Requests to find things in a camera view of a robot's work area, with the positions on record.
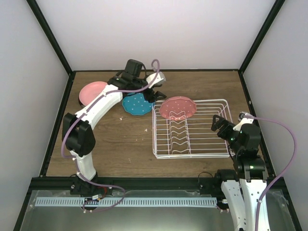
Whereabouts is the teal plate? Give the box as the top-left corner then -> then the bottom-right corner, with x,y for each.
122,93 -> 154,116

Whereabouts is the dark pink scalloped plate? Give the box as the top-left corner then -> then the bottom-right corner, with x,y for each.
159,96 -> 197,121

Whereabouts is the light pink plate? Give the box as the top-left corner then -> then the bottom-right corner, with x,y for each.
78,81 -> 107,106

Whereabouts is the dark striped rim plate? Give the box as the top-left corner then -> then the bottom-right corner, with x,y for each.
78,100 -> 85,108

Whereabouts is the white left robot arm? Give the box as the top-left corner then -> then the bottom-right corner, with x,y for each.
61,59 -> 166,194

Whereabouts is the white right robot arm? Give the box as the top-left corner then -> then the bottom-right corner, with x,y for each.
211,113 -> 270,231

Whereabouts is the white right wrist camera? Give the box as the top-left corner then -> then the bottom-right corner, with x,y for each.
233,112 -> 254,131

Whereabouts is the white wire dish rack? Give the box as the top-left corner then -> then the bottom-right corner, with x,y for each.
152,99 -> 232,159

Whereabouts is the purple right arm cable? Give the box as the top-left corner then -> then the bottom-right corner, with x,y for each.
252,116 -> 297,231

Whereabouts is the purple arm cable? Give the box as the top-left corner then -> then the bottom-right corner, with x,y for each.
61,59 -> 161,214
252,116 -> 297,231

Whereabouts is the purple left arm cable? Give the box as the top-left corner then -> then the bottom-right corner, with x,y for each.
61,59 -> 161,214

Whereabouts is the slotted grey cable duct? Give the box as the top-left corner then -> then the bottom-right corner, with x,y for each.
34,197 -> 217,208

